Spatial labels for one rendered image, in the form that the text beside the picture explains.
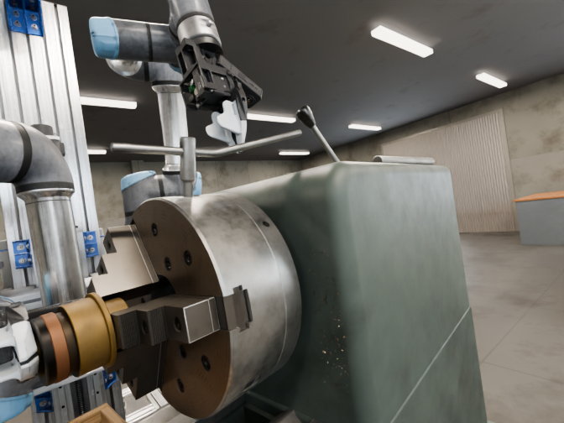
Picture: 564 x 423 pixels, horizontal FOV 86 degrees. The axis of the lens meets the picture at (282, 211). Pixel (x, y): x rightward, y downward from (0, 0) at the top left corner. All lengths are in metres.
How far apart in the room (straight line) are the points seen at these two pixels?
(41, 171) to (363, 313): 0.63
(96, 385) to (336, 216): 1.03
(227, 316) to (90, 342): 0.15
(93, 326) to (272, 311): 0.20
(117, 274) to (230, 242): 0.17
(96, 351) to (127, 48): 0.57
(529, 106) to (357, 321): 8.29
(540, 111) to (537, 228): 2.83
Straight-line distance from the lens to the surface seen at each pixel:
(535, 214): 6.74
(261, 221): 0.44
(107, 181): 9.19
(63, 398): 1.27
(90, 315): 0.43
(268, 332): 0.41
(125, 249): 0.50
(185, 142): 0.46
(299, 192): 0.46
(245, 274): 0.37
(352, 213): 0.44
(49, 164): 0.74
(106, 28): 0.77
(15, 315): 0.47
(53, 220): 0.74
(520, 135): 8.59
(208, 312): 0.37
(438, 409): 0.76
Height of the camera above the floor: 1.19
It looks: level
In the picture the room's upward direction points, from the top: 8 degrees counter-clockwise
